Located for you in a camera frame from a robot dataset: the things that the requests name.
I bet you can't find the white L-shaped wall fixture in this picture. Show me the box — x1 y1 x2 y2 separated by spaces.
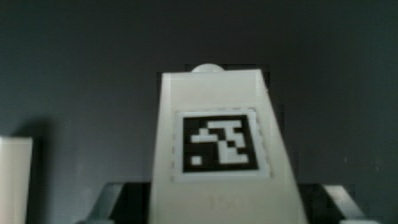
0 137 32 224

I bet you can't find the white stool leg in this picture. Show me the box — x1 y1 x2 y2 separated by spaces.
149 64 307 224

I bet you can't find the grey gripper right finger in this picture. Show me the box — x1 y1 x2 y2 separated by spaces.
323 185 380 224

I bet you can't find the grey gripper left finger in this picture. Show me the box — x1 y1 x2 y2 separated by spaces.
76 183 122 224

